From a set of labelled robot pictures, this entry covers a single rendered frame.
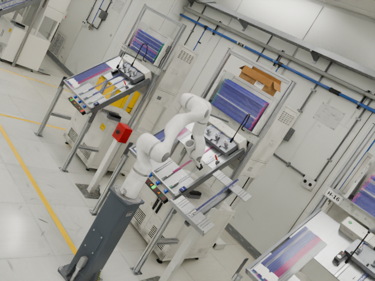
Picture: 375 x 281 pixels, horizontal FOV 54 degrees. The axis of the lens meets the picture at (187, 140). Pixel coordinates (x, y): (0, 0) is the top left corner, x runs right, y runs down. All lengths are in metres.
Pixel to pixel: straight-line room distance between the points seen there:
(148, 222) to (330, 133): 2.25
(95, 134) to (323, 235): 2.60
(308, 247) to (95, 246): 1.38
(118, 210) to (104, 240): 0.22
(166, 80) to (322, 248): 2.46
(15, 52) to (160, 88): 3.39
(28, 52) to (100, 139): 3.23
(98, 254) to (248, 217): 2.54
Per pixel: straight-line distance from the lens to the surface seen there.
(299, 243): 2.60
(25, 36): 6.84
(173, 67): 4.14
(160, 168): 3.02
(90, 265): 2.62
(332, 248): 2.64
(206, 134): 3.14
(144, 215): 3.46
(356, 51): 4.60
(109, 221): 2.46
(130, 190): 2.38
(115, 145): 3.63
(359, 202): 2.67
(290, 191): 4.47
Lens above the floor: 1.69
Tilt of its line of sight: 12 degrees down
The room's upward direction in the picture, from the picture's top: 31 degrees clockwise
